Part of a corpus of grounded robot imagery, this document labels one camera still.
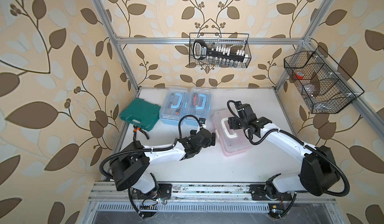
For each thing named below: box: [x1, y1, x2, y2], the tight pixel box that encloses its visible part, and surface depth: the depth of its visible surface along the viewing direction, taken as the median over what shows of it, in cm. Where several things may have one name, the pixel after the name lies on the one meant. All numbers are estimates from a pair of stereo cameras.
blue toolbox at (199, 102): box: [183, 86, 212, 123], surface depth 101 cm
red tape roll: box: [294, 74, 304, 80], surface depth 84 cm
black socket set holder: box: [193, 39, 247, 62], surface depth 86 cm
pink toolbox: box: [212, 109, 252, 157], surface depth 83 cm
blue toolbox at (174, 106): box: [159, 86, 189, 126], surface depth 99 cm
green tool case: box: [119, 97, 161, 132], surface depth 101 cm
